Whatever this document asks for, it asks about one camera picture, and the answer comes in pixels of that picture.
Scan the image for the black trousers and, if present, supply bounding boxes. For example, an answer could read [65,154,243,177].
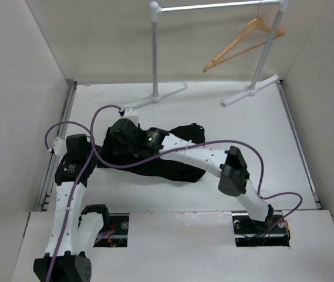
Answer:
[96,122,207,185]

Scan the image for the wooden clothes hanger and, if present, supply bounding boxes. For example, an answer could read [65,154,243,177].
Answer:
[203,1,285,73]

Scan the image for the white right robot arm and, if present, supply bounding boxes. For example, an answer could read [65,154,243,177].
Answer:
[109,119,274,233]

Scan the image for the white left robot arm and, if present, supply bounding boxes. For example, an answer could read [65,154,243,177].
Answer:
[33,134,111,281]

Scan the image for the white clothes rack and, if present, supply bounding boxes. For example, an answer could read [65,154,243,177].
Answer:
[120,0,290,113]

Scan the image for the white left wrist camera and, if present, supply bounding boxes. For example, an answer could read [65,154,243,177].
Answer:
[50,137,68,157]

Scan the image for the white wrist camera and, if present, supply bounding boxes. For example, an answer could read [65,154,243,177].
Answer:
[119,108,139,126]
[50,137,68,157]

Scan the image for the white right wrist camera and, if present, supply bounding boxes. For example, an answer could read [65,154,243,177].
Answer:
[119,108,139,126]

